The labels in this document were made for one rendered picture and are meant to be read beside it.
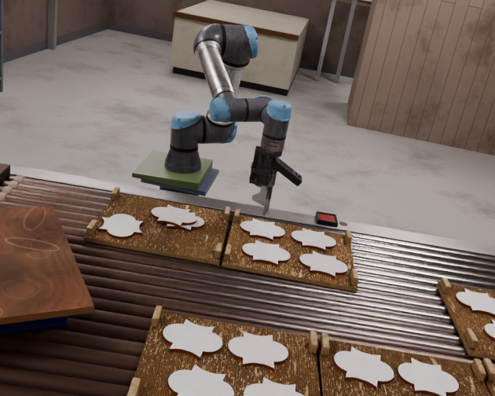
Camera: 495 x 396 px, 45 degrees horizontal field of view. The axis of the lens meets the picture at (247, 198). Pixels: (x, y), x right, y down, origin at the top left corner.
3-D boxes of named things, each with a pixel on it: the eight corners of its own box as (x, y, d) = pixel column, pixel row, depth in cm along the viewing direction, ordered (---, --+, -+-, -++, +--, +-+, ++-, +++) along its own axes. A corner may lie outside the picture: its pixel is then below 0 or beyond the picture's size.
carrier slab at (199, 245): (115, 196, 213) (115, 192, 212) (229, 216, 213) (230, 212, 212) (83, 241, 181) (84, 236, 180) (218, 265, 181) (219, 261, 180)
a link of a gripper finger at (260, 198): (248, 212, 193) (254, 185, 195) (267, 216, 193) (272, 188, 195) (249, 210, 190) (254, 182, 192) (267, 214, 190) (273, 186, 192)
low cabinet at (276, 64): (298, 69, 952) (309, 18, 921) (287, 97, 771) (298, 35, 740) (200, 49, 965) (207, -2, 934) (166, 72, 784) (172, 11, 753)
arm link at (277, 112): (287, 99, 191) (297, 107, 184) (280, 132, 195) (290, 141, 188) (263, 97, 188) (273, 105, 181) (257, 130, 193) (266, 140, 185)
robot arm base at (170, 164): (170, 157, 261) (170, 135, 257) (203, 163, 260) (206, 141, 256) (160, 170, 247) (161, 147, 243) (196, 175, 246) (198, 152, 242)
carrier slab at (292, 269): (233, 218, 213) (234, 214, 212) (348, 239, 212) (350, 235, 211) (221, 266, 181) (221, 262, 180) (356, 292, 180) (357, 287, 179)
